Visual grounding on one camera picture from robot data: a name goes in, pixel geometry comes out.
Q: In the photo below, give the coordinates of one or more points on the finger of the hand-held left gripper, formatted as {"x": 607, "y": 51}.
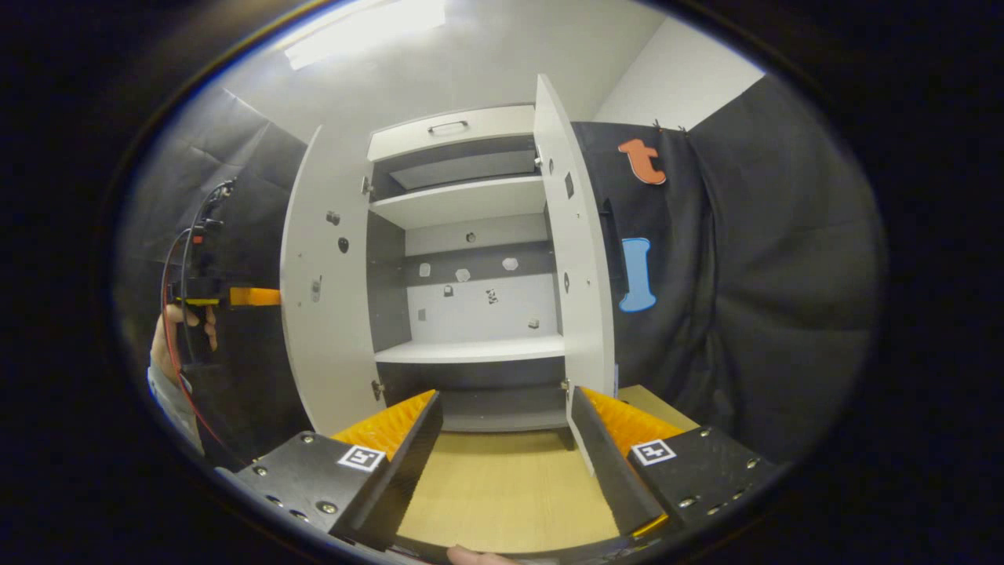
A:
{"x": 255, "y": 297}

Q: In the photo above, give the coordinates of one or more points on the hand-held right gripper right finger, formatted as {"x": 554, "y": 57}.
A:
{"x": 608, "y": 471}

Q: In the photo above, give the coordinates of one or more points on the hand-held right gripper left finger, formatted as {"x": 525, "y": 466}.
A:
{"x": 400, "y": 479}

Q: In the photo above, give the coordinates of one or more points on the white double-door shoe cabinet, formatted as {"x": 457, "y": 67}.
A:
{"x": 471, "y": 314}

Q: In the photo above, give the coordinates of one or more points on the white cabinet drawer front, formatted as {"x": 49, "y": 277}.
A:
{"x": 486, "y": 129}

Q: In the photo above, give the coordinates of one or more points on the black backdrop cloth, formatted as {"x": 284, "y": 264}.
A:
{"x": 769, "y": 275}

